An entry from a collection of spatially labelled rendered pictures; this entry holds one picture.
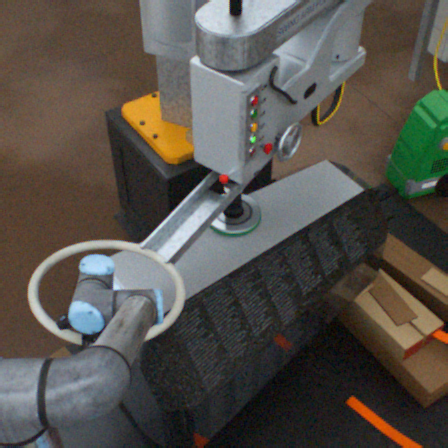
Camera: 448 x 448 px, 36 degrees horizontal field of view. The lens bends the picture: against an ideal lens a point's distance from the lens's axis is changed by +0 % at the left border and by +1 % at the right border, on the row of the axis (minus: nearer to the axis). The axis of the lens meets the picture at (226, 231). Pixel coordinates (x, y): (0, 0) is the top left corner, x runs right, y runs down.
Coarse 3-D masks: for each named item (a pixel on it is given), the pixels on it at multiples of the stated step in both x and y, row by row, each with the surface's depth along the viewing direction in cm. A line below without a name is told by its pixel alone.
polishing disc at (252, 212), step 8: (248, 200) 269; (248, 208) 266; (256, 208) 266; (224, 216) 263; (248, 216) 263; (256, 216) 263; (216, 224) 260; (224, 224) 260; (232, 224) 260; (240, 224) 260; (248, 224) 260; (256, 224) 262; (232, 232) 258
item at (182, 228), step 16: (208, 176) 248; (192, 192) 244; (208, 192) 249; (176, 208) 240; (192, 208) 245; (208, 208) 244; (224, 208) 243; (160, 224) 236; (176, 224) 241; (192, 224) 241; (208, 224) 239; (160, 240) 238; (176, 240) 237; (192, 240) 235; (176, 256) 230
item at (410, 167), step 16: (432, 96) 369; (416, 112) 372; (432, 112) 364; (416, 128) 372; (432, 128) 362; (400, 144) 385; (416, 144) 373; (432, 144) 366; (400, 160) 387; (416, 160) 375; (432, 160) 374; (400, 176) 390; (416, 176) 380; (432, 176) 384; (400, 192) 393; (416, 192) 389; (432, 192) 395
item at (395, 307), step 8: (376, 280) 321; (384, 280) 321; (368, 288) 317; (376, 288) 317; (384, 288) 317; (392, 288) 317; (360, 296) 314; (376, 296) 314; (384, 296) 314; (392, 296) 314; (400, 296) 314; (384, 304) 311; (392, 304) 311; (400, 304) 311; (392, 312) 308; (400, 312) 308; (408, 312) 308; (392, 320) 306; (400, 320) 305; (408, 320) 305
